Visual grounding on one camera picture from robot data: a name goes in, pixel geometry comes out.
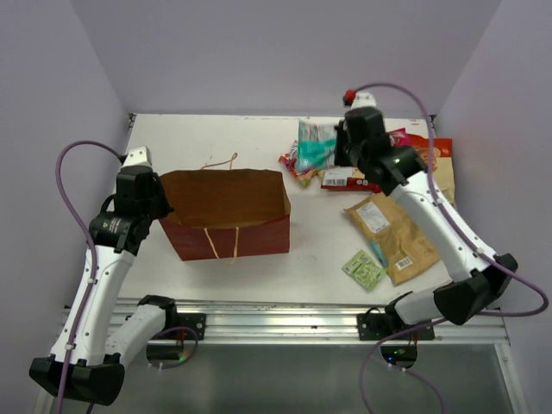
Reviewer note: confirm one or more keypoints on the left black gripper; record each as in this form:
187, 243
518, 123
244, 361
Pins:
165, 207

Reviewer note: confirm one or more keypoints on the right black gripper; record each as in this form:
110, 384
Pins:
341, 135

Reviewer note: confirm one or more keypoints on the teal snack packet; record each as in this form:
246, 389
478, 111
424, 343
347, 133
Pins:
316, 145

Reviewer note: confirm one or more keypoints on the red paper bag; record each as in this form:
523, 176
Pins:
226, 213

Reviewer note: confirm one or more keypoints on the brown kraft chips bag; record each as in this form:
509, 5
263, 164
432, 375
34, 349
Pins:
400, 245

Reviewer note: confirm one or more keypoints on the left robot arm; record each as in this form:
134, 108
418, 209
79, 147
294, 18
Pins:
87, 363

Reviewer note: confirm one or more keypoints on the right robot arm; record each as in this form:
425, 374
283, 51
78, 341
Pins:
478, 275

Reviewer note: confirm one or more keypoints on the red white chips bag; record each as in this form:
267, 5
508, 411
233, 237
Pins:
346, 178

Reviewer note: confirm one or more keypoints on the pink REAL chips bag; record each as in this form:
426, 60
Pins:
399, 137

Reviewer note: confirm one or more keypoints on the orange beige chips bag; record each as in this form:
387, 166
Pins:
443, 172

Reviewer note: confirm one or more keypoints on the orange yellow candy packet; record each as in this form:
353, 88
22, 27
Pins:
289, 161

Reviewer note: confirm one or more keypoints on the green small sachet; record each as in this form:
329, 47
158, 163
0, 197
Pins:
364, 271

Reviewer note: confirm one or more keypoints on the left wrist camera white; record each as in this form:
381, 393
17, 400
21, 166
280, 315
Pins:
139, 156

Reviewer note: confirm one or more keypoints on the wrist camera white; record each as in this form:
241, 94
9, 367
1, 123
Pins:
358, 99
139, 156

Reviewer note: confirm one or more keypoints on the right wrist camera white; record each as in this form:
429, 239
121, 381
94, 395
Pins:
358, 99

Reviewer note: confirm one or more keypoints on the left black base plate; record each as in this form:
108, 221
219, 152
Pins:
187, 326

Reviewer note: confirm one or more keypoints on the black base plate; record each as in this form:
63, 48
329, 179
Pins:
374, 325
187, 326

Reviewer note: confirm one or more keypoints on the aluminium mounting rail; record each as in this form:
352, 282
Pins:
311, 324

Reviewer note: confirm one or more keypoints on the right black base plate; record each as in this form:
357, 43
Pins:
374, 325

